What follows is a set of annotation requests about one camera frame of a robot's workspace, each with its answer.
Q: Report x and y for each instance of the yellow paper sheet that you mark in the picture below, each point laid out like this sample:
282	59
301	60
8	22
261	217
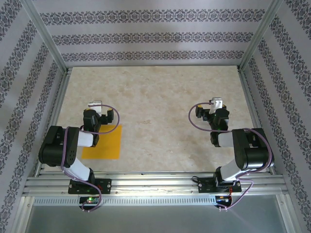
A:
109	145

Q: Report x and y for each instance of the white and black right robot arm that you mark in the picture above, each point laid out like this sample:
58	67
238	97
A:
255	155

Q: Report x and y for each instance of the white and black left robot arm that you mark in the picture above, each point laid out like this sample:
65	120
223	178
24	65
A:
52	150

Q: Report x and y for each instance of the controller board with green light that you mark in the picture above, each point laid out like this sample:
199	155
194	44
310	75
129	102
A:
90	200

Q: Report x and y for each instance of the small black controller board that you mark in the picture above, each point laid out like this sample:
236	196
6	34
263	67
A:
222	199

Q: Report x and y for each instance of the grey metal panel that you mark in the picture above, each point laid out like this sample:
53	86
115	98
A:
155	221

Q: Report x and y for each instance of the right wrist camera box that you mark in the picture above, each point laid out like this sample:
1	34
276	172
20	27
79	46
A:
217	103

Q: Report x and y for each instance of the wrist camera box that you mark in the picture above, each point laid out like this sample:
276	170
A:
97	104
217	103

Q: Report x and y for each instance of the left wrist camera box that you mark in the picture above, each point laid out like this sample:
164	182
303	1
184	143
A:
97	104

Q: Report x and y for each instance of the aluminium side rail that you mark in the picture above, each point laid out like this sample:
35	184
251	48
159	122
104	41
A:
56	116
252	116

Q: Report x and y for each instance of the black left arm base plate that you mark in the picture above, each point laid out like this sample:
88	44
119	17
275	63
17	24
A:
105	185

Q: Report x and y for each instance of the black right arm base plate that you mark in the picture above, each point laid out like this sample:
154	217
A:
206	187

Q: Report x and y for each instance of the long aluminium mounting rail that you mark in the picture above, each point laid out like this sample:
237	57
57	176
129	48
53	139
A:
158	184

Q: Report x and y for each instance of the aluminium frame post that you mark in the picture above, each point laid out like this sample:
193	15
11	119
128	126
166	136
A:
260	34
46	36

